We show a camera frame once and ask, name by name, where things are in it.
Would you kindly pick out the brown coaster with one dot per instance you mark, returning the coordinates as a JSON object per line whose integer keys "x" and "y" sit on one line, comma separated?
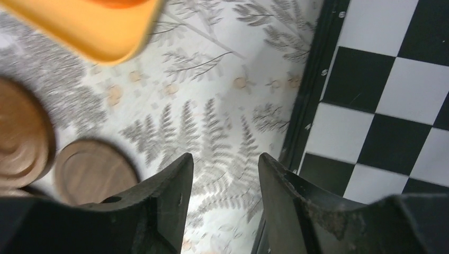
{"x": 28, "y": 143}

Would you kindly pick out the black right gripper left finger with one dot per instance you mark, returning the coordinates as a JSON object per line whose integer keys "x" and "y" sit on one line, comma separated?
{"x": 147, "y": 218}

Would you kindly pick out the yellow plastic tray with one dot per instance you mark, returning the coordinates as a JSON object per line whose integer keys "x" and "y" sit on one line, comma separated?
{"x": 103, "y": 35}

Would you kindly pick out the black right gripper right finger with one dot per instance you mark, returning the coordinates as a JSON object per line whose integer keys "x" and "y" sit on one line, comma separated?
{"x": 304, "y": 218}

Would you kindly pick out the dark walnut wooden coaster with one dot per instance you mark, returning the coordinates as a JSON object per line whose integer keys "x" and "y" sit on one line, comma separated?
{"x": 89, "y": 171}

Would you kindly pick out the black and white chessboard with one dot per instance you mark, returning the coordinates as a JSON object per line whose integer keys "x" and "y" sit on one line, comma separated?
{"x": 371, "y": 118}

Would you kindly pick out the floral patterned tablecloth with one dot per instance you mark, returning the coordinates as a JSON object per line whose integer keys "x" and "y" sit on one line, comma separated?
{"x": 218, "y": 79}

